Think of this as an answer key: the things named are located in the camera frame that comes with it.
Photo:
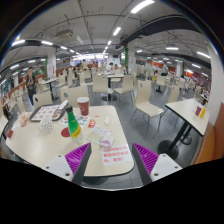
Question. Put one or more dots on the ceiling air conditioner unit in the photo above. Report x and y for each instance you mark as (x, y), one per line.
(64, 34)

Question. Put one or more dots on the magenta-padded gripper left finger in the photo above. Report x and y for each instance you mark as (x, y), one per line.
(56, 165)

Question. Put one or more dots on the flat round red coaster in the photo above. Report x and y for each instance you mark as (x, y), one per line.
(64, 132)

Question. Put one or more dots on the small yellow container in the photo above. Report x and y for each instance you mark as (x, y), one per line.
(203, 112)

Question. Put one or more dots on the folded white napkin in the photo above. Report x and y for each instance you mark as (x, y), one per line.
(64, 104)

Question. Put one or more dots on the crumpled food wrapper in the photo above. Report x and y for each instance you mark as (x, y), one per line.
(24, 119)

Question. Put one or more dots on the illustrated sticker sheet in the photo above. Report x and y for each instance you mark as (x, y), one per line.
(84, 120)

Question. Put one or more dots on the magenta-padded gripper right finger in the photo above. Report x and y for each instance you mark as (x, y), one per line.
(165, 165)

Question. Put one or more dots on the group of ceiling lights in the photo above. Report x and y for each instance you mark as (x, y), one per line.
(141, 6)

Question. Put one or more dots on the green drink bottle black cap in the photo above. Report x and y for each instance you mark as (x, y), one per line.
(74, 126)

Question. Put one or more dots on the beige table black pedestal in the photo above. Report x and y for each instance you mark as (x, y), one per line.
(186, 111)

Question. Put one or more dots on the person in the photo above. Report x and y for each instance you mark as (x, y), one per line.
(31, 85)
(165, 68)

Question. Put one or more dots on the white notice sticker red text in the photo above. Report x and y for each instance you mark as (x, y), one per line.
(116, 155)

